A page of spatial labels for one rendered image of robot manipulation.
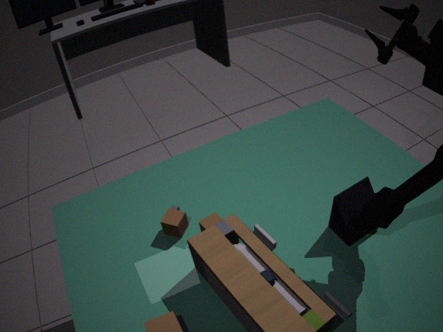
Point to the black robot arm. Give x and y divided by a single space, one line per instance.
388 204

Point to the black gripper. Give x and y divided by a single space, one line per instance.
385 52

